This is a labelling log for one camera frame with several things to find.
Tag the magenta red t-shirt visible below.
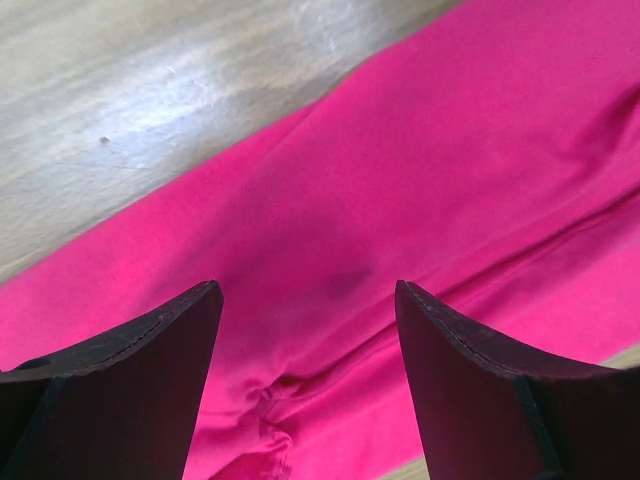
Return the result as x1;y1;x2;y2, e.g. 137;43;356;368
1;1;639;479

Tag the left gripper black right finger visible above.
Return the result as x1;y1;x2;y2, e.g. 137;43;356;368
395;281;639;479

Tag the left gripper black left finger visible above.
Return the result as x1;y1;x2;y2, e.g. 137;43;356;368
1;281;223;479

